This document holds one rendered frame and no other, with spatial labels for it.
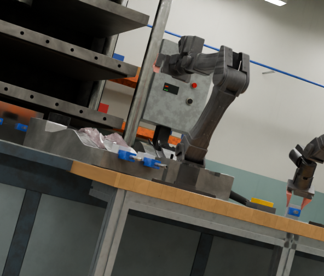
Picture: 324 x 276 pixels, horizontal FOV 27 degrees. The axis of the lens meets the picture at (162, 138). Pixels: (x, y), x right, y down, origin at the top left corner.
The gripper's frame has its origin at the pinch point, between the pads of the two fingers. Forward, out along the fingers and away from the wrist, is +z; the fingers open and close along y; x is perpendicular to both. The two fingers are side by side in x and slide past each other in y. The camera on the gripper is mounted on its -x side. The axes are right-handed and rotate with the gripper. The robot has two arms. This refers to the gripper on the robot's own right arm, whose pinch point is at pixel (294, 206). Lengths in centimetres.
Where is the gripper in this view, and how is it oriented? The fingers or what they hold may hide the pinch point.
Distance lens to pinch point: 267.7
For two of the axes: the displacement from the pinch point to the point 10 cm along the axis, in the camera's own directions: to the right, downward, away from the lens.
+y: -9.6, -2.6, 0.7
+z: -2.0, 8.7, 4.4
